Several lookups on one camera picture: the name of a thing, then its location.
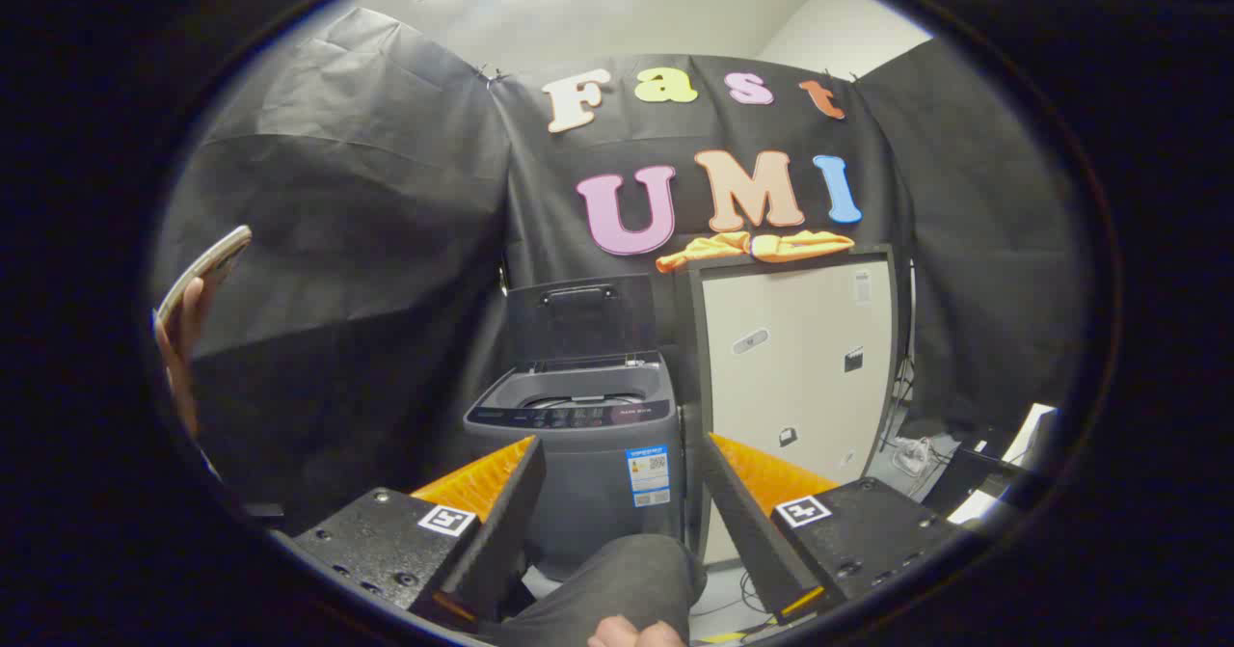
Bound black floor cables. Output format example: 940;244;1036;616
692;570;772;634

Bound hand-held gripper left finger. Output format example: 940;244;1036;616
273;435;548;634

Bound person's leg in grey trousers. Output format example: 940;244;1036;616
482;533;710;647

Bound black backdrop cloth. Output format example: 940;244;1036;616
149;8;1095;532

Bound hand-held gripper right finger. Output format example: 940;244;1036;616
699;432;970;629

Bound white board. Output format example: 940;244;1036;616
950;403;1061;525

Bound black box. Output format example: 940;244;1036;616
921;446;1023;518

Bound orange polo shirt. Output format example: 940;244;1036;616
656;230;856;274

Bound white cabinet with dark frame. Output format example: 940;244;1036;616
675;245;912;566

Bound white smartphone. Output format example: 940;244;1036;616
156;225;254;328

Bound grey washing machine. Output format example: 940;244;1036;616
463;351;687;580

